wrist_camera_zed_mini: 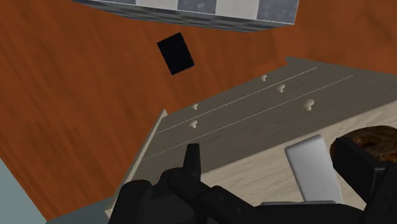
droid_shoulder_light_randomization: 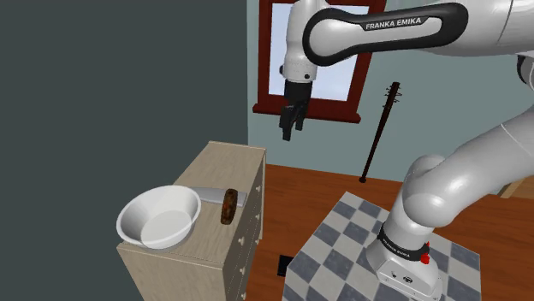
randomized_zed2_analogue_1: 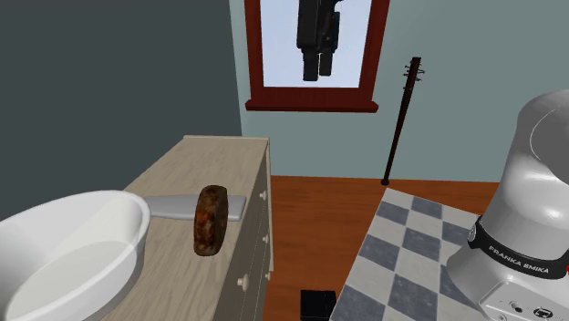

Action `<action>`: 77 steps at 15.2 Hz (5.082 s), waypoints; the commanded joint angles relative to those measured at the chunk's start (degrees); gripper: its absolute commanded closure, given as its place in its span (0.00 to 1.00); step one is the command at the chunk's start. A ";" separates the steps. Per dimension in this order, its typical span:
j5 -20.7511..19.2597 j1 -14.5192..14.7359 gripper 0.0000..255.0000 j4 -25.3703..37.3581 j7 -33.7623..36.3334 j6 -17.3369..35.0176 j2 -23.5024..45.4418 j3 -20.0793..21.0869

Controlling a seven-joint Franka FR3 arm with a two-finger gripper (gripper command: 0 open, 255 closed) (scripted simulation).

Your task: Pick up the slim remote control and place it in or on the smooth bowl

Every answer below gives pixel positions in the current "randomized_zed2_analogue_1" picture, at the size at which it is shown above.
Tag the red framed window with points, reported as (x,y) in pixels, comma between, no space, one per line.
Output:
(311,100)

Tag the checkered robot stand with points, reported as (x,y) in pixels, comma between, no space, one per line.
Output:
(400,249)

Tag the dark brown spiked bat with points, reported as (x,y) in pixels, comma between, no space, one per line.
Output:
(400,120)

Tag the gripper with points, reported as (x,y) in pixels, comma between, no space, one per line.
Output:
(316,24)

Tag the black box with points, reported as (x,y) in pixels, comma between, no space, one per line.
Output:
(317,306)

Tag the brown round disc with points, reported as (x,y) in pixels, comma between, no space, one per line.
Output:
(210,220)

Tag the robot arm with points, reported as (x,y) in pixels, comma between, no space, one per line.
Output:
(524,186)

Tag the light wooden chest of drawers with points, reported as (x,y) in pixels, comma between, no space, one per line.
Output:
(200,155)

